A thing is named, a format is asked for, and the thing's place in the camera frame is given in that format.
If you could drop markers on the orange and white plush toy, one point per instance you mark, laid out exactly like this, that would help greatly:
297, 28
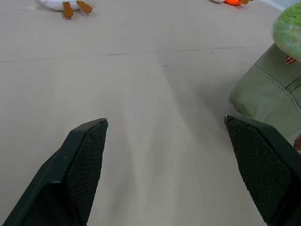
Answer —
231, 2

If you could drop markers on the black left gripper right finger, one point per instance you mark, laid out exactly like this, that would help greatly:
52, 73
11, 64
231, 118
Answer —
263, 169

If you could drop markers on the white plush duck toy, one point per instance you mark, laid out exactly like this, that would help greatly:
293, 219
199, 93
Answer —
67, 5

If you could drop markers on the olive green fabric bag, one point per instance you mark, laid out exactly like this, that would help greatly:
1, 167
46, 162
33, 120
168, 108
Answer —
270, 94

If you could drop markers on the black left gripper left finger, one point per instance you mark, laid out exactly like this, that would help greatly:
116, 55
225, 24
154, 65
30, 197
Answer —
70, 174

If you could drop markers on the green fuzzy plush toy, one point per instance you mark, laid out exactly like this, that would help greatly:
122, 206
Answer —
288, 30

